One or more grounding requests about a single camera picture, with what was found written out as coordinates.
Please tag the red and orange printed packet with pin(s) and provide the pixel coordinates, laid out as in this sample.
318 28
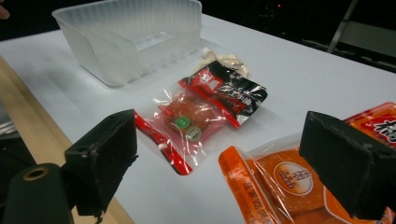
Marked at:
376 121

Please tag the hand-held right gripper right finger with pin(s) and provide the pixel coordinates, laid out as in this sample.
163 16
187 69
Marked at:
348 161

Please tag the cream spout pouch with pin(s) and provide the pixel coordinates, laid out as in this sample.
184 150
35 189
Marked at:
227 59

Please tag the orange clear-window packet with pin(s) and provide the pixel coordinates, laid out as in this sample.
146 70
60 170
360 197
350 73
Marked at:
280 183

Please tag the clear packet with red contents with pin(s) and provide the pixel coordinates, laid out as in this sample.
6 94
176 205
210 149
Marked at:
186 118

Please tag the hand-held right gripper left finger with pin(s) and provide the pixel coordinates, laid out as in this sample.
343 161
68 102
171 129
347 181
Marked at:
102 155

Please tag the grey metal stand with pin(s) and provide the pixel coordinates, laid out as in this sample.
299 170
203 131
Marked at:
342 26

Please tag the black and red sauce packet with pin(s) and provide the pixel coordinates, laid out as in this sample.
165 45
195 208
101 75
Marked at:
232 93

